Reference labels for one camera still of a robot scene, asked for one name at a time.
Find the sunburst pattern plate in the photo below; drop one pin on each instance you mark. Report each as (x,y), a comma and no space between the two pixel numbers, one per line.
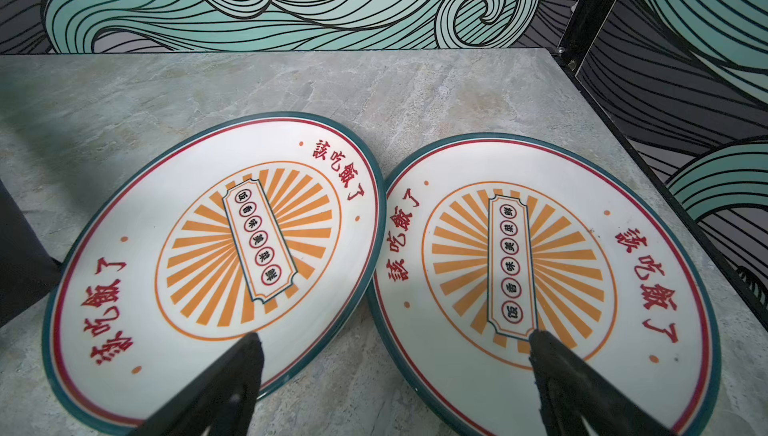
(491,237)
(268,225)

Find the left sunburst pattern plate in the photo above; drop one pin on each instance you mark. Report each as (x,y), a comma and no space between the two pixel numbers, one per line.
(268,225)

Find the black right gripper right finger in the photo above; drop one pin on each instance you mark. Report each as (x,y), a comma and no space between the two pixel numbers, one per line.
(577,400)

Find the black corner frame post right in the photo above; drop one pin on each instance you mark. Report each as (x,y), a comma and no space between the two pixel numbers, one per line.
(583,29)

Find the right sunburst pattern plate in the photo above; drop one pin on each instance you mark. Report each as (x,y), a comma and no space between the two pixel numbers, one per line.
(491,237)

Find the black dish rack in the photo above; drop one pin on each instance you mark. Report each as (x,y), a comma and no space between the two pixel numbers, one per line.
(28,273)

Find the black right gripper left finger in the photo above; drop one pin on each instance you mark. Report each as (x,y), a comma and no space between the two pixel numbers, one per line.
(220,401)

